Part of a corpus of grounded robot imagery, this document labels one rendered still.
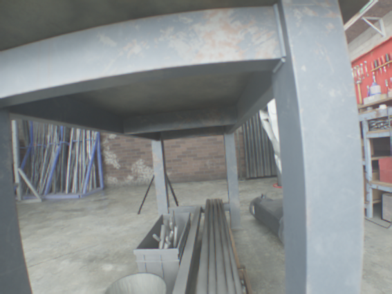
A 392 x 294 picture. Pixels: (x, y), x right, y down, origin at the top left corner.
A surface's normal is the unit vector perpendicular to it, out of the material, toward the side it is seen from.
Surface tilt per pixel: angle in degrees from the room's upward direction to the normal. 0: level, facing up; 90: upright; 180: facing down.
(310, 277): 90
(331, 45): 90
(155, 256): 90
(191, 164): 90
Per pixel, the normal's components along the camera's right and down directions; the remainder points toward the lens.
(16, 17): 0.09, 1.00
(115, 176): -0.03, 0.00
